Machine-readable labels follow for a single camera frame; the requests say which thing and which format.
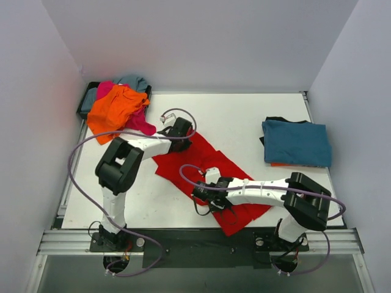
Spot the red t-shirt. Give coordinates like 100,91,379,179
153,133,271,236

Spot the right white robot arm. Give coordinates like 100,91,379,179
192,172,331,250

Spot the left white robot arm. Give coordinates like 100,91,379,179
95,117,193,251

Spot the pink t-shirt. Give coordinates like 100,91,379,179
96,80,158,137

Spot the folded orange t-shirt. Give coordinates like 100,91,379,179
270,163,324,168

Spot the grey-blue t-shirt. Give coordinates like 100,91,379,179
81,74,151,107

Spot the folded blue t-shirt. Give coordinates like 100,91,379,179
262,118,332,167

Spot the black plastic bin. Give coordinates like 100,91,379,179
76,81,153,119

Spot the folded black t-shirt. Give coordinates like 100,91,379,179
259,117,310,146

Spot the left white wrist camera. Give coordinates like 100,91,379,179
159,113,177,127

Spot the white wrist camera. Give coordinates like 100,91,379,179
204,167,221,184
159,113,177,127

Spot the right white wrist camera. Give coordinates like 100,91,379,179
204,167,221,184

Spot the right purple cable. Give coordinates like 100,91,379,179
178,164,348,277

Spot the purple cable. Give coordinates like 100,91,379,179
67,108,198,278
178,164,348,277

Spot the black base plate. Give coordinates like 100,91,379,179
89,228,309,271

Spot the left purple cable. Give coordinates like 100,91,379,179
67,108,198,278

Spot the aluminium frame rail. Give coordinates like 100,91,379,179
37,229,365,255

